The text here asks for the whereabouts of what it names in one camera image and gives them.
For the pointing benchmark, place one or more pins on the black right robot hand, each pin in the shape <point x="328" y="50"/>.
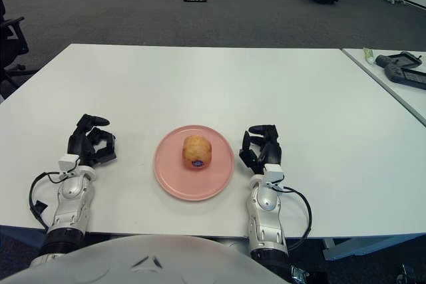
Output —
<point x="271" y="152"/>

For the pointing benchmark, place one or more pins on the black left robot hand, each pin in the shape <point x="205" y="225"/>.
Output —
<point x="81" y="144"/>

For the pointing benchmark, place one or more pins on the red-yellow apple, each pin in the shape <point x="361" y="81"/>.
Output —
<point x="197" y="151"/>

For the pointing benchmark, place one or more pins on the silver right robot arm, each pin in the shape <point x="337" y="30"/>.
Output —
<point x="266" y="211"/>

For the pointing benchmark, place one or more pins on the pink round plate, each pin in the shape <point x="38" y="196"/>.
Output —
<point x="194" y="181"/>

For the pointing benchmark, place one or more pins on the black office chair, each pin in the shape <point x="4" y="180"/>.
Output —
<point x="10" y="48"/>

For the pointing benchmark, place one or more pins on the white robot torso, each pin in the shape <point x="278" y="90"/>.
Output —
<point x="133" y="264"/>

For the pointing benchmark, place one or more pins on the green white tube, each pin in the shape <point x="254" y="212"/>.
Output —
<point x="368" y="55"/>

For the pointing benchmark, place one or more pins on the black handheld controller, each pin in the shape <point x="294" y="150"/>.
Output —
<point x="382" y="61"/>

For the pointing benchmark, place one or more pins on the grey handheld controller with screen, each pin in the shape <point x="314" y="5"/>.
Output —
<point x="394" y="74"/>

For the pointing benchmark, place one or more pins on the blue-grey table frame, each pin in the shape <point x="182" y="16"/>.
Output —
<point x="366" y="245"/>

